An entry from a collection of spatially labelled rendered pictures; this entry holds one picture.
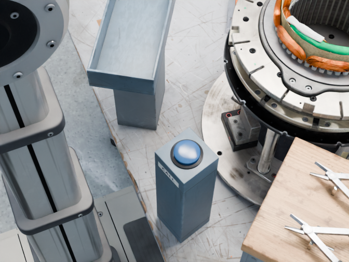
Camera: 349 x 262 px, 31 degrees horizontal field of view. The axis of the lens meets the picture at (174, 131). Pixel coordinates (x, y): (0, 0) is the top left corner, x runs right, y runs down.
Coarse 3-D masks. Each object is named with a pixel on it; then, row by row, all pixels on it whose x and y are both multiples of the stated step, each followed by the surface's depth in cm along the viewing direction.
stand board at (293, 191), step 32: (288, 160) 91; (320, 160) 91; (288, 192) 88; (320, 192) 88; (256, 224) 86; (288, 224) 86; (320, 224) 86; (256, 256) 86; (288, 256) 84; (320, 256) 84
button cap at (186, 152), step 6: (180, 144) 95; (186, 144) 94; (192, 144) 95; (174, 150) 94; (180, 150) 94; (186, 150) 94; (192, 150) 94; (198, 150) 94; (174, 156) 94; (180, 156) 93; (186, 156) 93; (192, 156) 93; (198, 156) 94; (180, 162) 93; (186, 162) 93; (192, 162) 93
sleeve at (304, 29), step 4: (292, 16) 93; (288, 20) 93; (292, 20) 92; (296, 20) 92; (292, 24) 92; (296, 24) 92; (300, 24) 92; (296, 28) 92; (300, 28) 92; (304, 28) 91; (308, 28) 91; (304, 32) 91; (308, 32) 91; (312, 32) 91; (308, 36) 91; (312, 36) 91; (316, 36) 91; (320, 36) 91; (316, 40) 91; (320, 40) 90
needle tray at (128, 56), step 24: (120, 0) 111; (144, 0) 111; (168, 0) 111; (120, 24) 108; (144, 24) 109; (168, 24) 106; (96, 48) 102; (120, 48) 106; (144, 48) 106; (96, 72) 99; (120, 72) 103; (144, 72) 103; (120, 96) 118; (144, 96) 116; (120, 120) 125; (144, 120) 124
